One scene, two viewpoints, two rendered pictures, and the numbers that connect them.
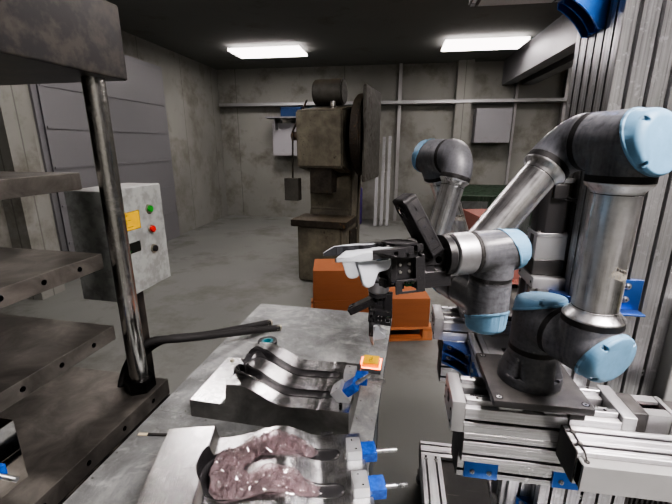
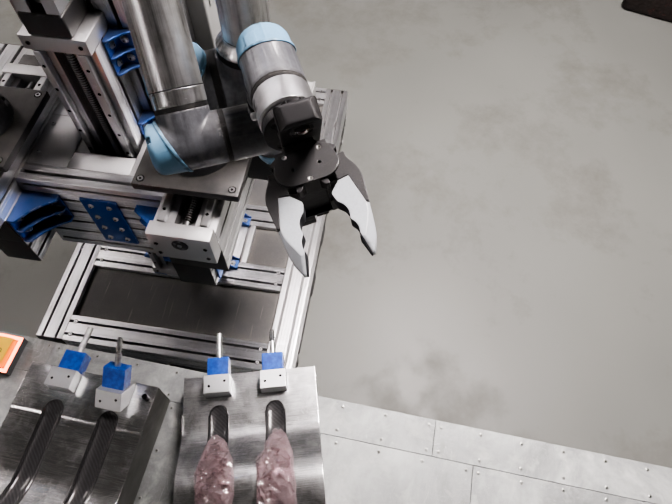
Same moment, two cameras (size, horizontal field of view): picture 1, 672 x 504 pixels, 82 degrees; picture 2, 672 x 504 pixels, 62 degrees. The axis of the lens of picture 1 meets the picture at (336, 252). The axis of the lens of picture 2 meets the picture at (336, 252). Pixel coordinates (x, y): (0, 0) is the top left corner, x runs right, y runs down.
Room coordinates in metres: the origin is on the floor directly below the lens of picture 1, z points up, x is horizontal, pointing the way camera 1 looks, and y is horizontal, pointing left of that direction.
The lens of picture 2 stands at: (0.59, 0.28, 1.94)
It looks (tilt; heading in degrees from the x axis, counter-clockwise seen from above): 59 degrees down; 270
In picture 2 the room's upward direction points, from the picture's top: straight up
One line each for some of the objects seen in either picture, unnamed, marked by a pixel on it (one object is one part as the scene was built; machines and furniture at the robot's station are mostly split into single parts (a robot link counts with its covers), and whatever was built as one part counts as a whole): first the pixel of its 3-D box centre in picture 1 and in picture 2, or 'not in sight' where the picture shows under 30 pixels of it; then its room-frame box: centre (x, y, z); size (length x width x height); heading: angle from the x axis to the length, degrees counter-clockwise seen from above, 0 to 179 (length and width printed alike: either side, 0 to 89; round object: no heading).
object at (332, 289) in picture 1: (367, 291); not in sight; (3.32, -0.29, 0.32); 1.15 x 0.92 x 0.64; 83
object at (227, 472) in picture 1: (264, 462); (245, 503); (0.74, 0.17, 0.90); 0.26 x 0.18 x 0.08; 96
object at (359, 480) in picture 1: (380, 486); (273, 359); (0.72, -0.10, 0.86); 0.13 x 0.05 x 0.05; 96
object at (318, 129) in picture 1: (331, 182); not in sight; (4.72, 0.05, 1.19); 1.26 x 1.07 x 2.38; 170
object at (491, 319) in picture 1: (481, 298); (266, 127); (0.69, -0.28, 1.34); 0.11 x 0.08 x 0.11; 17
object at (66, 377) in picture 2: (364, 378); (76, 358); (1.10, -0.09, 0.89); 0.13 x 0.05 x 0.05; 78
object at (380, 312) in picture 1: (379, 307); not in sight; (1.29, -0.16, 1.05); 0.09 x 0.08 x 0.12; 78
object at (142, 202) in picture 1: (142, 360); not in sight; (1.46, 0.83, 0.74); 0.30 x 0.22 x 1.47; 168
